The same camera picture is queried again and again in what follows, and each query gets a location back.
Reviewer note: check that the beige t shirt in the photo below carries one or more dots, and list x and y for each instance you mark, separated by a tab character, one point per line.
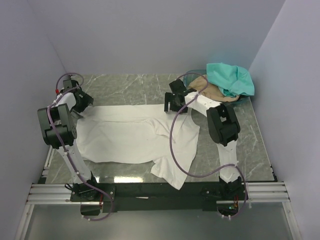
212	91

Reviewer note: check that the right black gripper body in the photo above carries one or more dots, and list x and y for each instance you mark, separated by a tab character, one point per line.
170	97

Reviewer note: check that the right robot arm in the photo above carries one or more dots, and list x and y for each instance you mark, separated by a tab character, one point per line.
223	125

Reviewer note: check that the white printed t shirt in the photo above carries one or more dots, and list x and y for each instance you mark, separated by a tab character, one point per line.
136	134

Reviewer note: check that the teal plastic laundry basket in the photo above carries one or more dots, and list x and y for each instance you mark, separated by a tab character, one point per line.
193	74

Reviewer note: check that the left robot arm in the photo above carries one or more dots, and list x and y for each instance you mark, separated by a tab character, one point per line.
59	130

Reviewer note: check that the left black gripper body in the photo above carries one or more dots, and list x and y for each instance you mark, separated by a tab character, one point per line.
84	102

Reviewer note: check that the aluminium frame rail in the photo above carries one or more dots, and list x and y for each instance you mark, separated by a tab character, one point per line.
57	194

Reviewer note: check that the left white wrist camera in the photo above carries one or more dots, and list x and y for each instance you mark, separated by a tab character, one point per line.
57	92

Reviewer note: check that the black base crossbar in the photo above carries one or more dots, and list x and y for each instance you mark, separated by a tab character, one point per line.
159	196

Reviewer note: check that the teal t shirt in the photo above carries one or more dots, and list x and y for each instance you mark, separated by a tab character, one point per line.
231	80

